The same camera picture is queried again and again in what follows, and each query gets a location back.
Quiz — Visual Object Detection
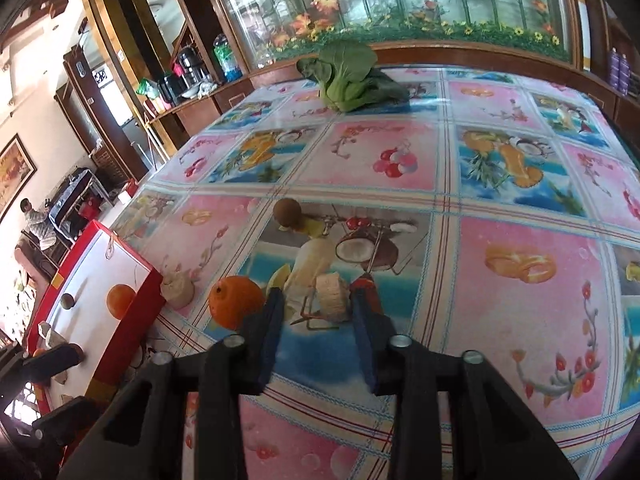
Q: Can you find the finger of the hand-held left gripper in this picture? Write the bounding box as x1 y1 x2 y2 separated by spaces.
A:
31 396 105 448
20 343 86 387

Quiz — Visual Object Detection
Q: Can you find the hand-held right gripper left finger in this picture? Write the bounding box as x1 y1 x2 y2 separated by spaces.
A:
57 291 288 480

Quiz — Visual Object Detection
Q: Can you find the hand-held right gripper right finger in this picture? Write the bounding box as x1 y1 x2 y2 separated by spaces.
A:
349 284 579 480

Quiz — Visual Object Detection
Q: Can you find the white tray with red rim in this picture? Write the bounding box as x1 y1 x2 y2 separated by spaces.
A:
22 220 166 413

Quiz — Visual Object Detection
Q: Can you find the printed plastic tablecloth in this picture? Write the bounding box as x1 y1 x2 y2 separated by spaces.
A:
107 62 640 480

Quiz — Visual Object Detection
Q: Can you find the table with blue cloth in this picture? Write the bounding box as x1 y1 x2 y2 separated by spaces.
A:
47 167 101 236

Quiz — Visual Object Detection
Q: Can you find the framed painting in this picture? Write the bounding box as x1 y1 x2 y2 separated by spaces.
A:
0 133 38 221

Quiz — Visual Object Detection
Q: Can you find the wooden partition cabinet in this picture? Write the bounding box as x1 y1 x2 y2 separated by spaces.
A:
145 62 256 156

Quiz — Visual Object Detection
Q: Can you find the green bok choy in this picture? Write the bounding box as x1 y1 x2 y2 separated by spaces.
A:
296 40 411 113

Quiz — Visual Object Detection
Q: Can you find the black kettle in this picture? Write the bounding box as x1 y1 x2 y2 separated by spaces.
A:
157 74 183 103

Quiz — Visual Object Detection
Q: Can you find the plastic bottle with green label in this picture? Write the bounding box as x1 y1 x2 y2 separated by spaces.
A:
212 34 243 82

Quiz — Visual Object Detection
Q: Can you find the black vacuum flask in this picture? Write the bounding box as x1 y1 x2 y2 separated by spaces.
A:
177 46 201 88

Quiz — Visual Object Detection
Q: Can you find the glass panel with artificial flowers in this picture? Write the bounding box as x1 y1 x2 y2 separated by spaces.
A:
200 0 586 68

